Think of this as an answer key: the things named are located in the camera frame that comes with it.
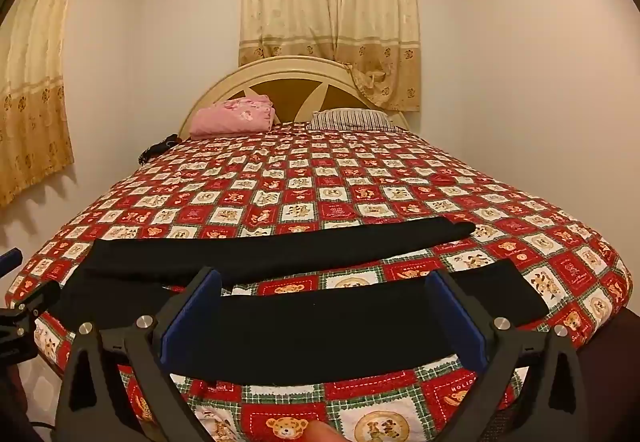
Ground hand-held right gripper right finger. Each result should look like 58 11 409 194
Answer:
424 269 591 442

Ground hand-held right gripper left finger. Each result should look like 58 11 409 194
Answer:
54 266 223 442

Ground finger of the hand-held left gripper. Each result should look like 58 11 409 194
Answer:
7 281 62 323
0 248 24 280

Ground black pants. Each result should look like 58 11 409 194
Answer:
47 217 551 385

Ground person's right hand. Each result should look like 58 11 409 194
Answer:
303 422 342 442

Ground red printed bear blanket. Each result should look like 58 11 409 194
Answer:
5 122 633 442

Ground beige patterned window curtain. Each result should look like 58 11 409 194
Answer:
237 0 421 113
0 0 91 208

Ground pink pillow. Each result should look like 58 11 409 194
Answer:
191 94 280 140

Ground striped pillow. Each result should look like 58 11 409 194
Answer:
306 108 396 131

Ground cream wooden bed headboard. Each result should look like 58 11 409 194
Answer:
179 55 411 140

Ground black cable bundle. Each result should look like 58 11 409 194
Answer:
139 134 180 166

